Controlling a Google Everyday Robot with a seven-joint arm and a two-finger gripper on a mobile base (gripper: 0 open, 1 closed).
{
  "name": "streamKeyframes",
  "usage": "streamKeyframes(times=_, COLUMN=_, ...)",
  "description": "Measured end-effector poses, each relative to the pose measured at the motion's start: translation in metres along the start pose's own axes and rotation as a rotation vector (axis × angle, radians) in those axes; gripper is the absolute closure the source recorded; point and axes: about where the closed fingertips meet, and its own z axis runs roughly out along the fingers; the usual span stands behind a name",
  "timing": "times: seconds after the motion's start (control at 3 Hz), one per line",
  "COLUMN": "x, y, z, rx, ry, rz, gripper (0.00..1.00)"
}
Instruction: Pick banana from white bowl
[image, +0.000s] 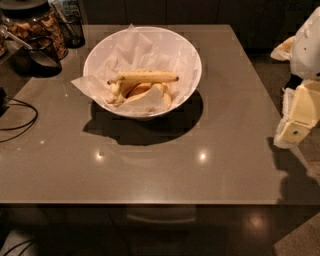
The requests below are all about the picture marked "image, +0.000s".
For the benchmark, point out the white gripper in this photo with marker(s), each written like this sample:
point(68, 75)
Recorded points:
point(307, 50)

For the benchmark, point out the white bowl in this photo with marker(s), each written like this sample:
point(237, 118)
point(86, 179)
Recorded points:
point(140, 48)

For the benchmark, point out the middle orange-yellow banana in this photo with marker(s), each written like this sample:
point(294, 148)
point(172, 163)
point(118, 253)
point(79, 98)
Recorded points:
point(139, 89)

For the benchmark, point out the white paper liner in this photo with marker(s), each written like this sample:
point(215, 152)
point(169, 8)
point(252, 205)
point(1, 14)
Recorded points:
point(141, 72)

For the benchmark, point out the black mesh pen holder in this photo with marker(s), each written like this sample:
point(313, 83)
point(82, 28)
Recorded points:
point(71, 27)

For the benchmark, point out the black mesh strainer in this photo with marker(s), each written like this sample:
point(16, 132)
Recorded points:
point(36, 57)

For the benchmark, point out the glass jar with snacks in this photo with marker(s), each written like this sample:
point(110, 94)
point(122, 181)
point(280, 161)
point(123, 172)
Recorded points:
point(28, 19)

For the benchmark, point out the black device at left edge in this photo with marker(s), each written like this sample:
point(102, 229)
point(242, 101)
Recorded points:
point(3, 101)

